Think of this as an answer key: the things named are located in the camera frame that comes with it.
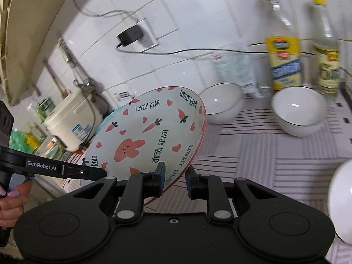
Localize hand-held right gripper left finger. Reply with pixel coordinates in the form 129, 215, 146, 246
72, 162, 166, 224

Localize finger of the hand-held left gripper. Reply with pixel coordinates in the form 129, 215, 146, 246
65, 163, 108, 182

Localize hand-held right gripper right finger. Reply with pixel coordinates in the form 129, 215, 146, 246
185, 168, 278, 224

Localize rabbit and carrot print plate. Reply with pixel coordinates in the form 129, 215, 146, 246
82, 86, 207, 206

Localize white ribbed bowl black rim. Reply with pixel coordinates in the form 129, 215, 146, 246
198, 83, 245, 125
271, 86, 328, 137
328, 159, 352, 246

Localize person's left hand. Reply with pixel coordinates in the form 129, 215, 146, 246
0, 183, 33, 229

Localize yellow oil bottle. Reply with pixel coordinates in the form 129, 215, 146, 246
23, 130, 46, 156

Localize beige rice cooker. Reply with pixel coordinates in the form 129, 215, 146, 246
44, 89, 97, 152

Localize green plastic bottle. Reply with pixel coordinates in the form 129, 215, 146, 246
27, 98, 54, 125

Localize light blue plate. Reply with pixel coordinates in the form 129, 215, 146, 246
92, 107, 133, 146

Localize hanging metal utensil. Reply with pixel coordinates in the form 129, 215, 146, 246
58, 38, 92, 90

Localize clear plastic seasoning packet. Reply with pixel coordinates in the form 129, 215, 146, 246
212, 52, 265, 99

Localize beige wooden cabinet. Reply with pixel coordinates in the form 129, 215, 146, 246
0, 0, 65, 106

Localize black power adapter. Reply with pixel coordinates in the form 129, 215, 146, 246
117, 25, 145, 48

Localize yellow label cooking wine bottle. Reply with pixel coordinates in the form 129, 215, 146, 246
260, 0, 302, 91

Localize pale label clear vinegar bottle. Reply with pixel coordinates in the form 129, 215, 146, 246
310, 0, 341, 101

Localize small white wall outlet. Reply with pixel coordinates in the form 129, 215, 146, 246
115, 90, 135, 102

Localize white wall socket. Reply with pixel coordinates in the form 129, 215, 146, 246
135, 18, 160, 48

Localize grey thin cable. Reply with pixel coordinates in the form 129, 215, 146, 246
72, 0, 139, 24

